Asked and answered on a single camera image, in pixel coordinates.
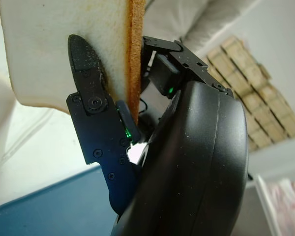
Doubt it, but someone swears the slice of toast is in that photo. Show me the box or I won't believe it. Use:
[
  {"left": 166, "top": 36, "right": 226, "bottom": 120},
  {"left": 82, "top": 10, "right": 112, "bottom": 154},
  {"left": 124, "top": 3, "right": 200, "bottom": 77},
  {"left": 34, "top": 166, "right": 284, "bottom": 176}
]
[{"left": 0, "top": 0, "right": 147, "bottom": 125}]

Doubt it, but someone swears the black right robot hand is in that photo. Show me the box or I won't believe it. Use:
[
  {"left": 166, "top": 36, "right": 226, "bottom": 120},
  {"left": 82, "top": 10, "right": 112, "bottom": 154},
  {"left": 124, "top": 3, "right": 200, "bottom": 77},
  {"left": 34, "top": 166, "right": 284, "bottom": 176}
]
[{"left": 66, "top": 34, "right": 250, "bottom": 236}]

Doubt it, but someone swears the stack of cardboard boxes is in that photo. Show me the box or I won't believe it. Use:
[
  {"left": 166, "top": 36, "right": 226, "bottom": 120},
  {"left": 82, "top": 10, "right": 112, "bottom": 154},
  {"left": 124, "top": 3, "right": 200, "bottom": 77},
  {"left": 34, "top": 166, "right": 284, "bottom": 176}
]
[{"left": 206, "top": 35, "right": 295, "bottom": 150}]

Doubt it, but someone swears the clear plastic bag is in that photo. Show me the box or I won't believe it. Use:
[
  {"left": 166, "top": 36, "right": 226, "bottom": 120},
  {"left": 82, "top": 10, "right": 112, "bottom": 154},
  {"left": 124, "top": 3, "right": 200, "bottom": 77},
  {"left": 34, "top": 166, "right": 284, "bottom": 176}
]
[{"left": 258, "top": 174, "right": 295, "bottom": 236}]

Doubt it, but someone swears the blue plastic tray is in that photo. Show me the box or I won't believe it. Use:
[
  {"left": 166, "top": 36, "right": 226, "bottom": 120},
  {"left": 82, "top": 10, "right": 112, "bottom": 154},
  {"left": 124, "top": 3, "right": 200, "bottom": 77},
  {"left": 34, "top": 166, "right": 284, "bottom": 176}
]
[{"left": 0, "top": 166, "right": 121, "bottom": 236}]

